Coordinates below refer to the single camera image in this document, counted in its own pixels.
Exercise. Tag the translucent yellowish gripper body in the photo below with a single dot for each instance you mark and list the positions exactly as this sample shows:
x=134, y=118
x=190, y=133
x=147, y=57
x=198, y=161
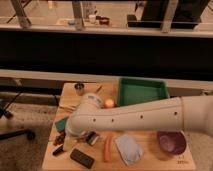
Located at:
x=69, y=143

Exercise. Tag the teal green sponge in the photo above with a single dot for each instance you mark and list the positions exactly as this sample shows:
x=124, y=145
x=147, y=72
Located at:
x=60, y=125

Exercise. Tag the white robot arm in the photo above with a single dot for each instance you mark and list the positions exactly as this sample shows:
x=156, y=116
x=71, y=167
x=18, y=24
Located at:
x=189, y=113

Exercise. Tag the green plastic tray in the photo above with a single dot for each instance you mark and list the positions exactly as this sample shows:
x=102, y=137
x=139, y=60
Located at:
x=133, y=91

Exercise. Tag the black tray in background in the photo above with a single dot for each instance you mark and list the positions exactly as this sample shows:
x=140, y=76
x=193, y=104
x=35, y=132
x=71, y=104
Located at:
x=132, y=21

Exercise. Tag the bunch of dark grapes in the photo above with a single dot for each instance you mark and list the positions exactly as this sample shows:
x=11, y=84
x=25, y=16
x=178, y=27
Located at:
x=59, y=139

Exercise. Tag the black rectangular block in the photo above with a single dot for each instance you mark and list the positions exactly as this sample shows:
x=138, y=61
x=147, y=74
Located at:
x=82, y=158

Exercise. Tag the orange carrot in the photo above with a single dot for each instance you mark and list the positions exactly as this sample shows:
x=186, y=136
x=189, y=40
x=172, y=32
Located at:
x=107, y=148

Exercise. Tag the black office chair base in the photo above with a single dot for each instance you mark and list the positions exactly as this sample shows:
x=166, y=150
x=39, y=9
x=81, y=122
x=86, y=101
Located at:
x=4, y=112

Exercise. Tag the light wooden cutting board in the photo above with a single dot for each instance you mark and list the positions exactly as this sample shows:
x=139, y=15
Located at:
x=69, y=98

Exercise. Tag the small metal cup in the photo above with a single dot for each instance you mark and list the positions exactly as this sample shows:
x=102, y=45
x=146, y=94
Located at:
x=79, y=88

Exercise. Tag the peach coloured apple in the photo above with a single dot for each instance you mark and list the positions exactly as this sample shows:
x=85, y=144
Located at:
x=109, y=103

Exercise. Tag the light blue folded cloth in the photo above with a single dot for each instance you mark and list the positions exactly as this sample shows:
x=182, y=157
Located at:
x=130, y=151

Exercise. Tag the purple bowl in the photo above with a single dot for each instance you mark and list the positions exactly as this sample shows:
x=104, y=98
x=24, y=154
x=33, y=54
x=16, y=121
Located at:
x=172, y=142

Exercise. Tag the dark bowl in background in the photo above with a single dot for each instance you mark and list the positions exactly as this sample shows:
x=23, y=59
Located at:
x=104, y=21

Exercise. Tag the white cup in background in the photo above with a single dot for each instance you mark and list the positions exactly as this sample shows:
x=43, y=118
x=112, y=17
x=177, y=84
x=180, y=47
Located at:
x=92, y=18

